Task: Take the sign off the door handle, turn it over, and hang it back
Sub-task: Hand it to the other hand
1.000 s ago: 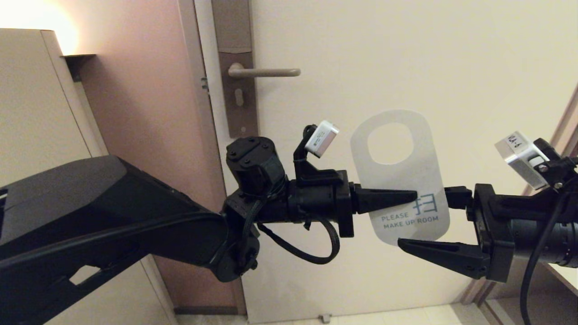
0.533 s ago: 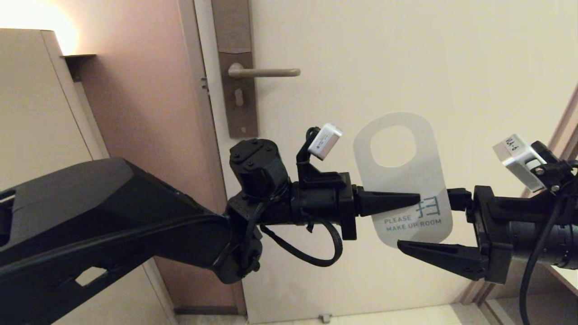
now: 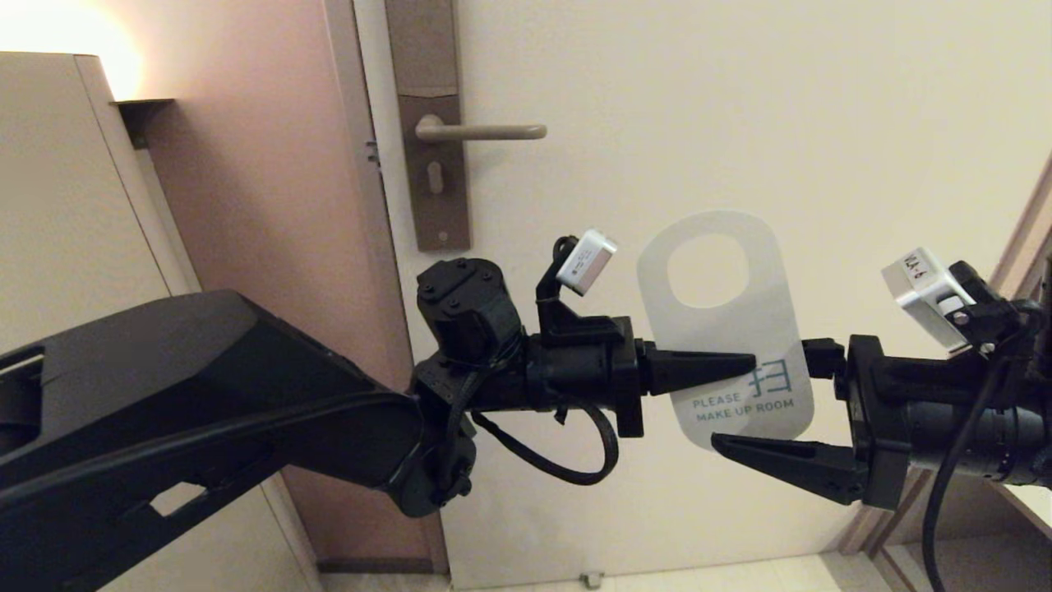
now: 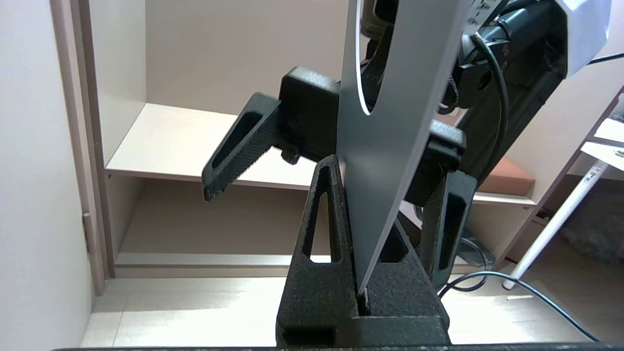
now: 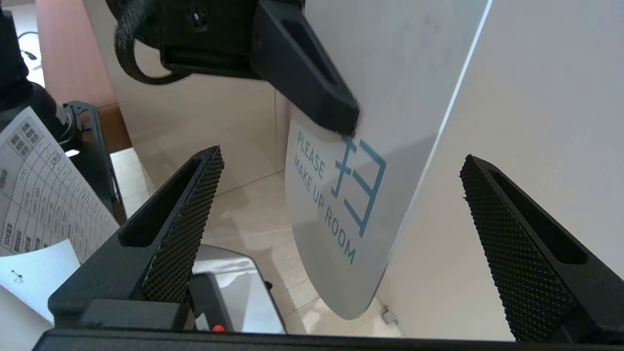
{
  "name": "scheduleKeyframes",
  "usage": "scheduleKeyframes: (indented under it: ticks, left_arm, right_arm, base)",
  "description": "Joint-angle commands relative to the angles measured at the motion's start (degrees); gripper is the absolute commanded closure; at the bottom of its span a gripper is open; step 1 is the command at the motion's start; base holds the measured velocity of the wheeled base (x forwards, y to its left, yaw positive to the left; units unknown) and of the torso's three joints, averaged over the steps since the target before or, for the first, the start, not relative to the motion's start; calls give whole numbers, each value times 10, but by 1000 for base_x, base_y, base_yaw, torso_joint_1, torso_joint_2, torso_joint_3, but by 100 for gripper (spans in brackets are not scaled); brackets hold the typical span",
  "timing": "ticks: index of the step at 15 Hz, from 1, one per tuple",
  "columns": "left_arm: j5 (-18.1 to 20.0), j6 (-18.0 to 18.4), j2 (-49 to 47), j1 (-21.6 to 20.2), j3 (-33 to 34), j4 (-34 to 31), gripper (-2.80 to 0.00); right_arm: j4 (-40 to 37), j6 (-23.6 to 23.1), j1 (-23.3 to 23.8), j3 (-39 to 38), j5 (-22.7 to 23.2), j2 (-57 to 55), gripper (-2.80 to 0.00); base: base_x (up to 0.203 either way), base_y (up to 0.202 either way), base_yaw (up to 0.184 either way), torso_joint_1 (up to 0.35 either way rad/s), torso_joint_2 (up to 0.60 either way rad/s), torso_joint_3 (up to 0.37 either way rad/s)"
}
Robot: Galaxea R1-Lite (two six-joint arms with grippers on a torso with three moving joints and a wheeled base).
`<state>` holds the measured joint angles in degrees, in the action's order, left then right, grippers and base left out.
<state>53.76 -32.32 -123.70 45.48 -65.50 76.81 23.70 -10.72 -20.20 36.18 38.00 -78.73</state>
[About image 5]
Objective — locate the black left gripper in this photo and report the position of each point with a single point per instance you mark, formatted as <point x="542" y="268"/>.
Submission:
<point x="214" y="39"/>

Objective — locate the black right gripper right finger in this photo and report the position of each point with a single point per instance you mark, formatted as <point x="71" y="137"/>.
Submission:
<point x="536" y="282"/>

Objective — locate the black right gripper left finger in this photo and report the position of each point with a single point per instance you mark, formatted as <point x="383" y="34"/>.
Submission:
<point x="112" y="282"/>

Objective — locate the white door hanger sign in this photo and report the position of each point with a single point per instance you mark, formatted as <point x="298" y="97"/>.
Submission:
<point x="399" y="97"/>

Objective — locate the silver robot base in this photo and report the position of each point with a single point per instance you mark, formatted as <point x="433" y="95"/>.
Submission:
<point x="243" y="292"/>

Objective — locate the grey floor door stop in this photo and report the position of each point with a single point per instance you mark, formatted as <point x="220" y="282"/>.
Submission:
<point x="388" y="316"/>

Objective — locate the white room door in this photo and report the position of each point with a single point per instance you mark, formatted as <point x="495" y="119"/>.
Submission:
<point x="536" y="97"/>

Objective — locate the blank white paper sheet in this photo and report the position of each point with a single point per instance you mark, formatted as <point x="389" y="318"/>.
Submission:
<point x="34" y="278"/>

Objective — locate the printed table paper sheet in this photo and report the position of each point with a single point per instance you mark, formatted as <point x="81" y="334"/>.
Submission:
<point x="44" y="195"/>

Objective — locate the brown wooden panel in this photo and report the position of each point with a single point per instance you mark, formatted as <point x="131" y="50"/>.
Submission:
<point x="73" y="58"/>

